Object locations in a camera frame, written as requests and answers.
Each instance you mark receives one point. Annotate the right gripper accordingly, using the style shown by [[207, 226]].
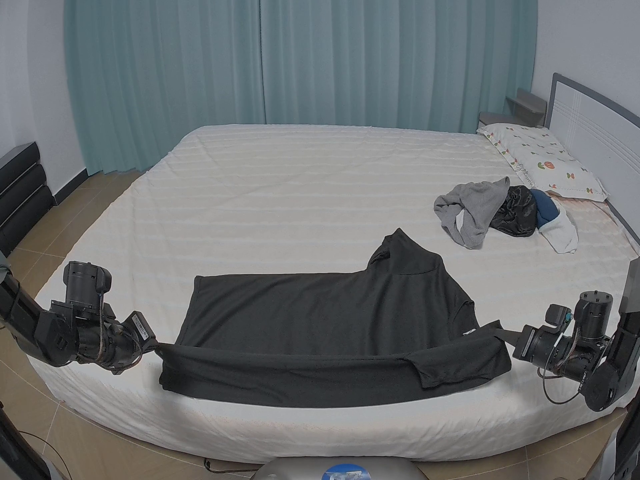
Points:
[[542, 348]]

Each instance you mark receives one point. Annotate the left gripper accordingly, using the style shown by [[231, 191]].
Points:
[[125, 343]]

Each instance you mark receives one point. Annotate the black T-shirt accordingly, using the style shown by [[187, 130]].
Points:
[[320, 328]]

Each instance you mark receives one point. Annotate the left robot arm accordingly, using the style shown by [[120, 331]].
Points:
[[35, 328]]

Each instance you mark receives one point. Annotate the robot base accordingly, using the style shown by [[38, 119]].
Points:
[[300, 470]]

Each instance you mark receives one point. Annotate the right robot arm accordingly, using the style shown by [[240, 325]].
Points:
[[610, 373]]

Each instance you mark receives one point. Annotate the bed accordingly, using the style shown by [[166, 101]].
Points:
[[300, 193]]

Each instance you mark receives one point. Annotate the white garment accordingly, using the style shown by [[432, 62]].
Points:
[[562, 235]]

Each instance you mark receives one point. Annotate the black shiny garment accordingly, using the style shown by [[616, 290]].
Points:
[[515, 213]]

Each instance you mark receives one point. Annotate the dark blue garment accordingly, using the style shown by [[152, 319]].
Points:
[[545, 210]]

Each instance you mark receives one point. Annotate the grey garment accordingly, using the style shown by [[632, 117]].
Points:
[[475, 208]]

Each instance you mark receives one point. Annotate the white printed pillow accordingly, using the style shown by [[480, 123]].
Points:
[[545, 160]]

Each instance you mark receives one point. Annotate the black chest of drawers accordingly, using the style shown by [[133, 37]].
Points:
[[20, 193]]

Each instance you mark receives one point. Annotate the grey bedside table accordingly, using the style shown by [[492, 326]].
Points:
[[525, 103]]

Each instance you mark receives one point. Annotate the blue-green curtain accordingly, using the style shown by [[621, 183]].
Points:
[[395, 48], [165, 68]]

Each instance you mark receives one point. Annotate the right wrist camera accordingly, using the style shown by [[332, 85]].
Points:
[[559, 315]]

